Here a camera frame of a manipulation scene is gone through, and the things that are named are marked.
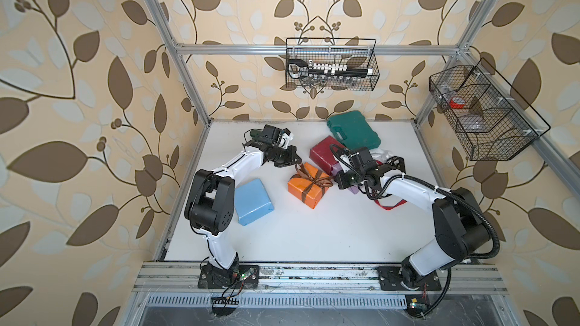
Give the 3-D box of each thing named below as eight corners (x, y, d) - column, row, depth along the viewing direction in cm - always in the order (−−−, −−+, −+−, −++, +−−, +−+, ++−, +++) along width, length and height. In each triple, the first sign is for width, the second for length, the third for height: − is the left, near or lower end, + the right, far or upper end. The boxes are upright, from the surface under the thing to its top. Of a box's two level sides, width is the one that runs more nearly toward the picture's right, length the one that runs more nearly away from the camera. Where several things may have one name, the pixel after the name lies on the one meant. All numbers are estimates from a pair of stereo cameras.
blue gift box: (242, 227, 87) (239, 221, 82) (231, 197, 95) (228, 190, 90) (274, 211, 91) (273, 205, 86) (261, 184, 99) (259, 176, 94)
